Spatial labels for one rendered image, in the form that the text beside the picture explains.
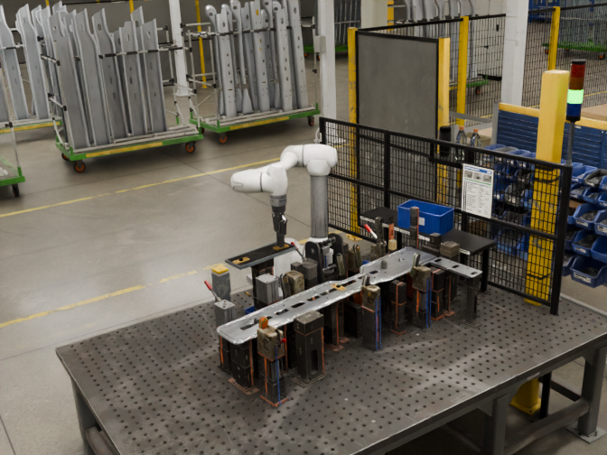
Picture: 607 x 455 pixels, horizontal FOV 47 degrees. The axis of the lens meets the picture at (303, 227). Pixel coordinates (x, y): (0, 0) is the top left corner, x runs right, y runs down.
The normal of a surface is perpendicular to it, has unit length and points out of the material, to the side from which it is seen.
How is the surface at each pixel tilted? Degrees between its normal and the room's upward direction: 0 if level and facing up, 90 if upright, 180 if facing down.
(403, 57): 89
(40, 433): 0
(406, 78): 89
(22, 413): 0
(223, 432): 0
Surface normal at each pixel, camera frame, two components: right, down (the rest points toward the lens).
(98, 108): 0.46, 0.24
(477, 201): -0.76, 0.26
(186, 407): -0.04, -0.93
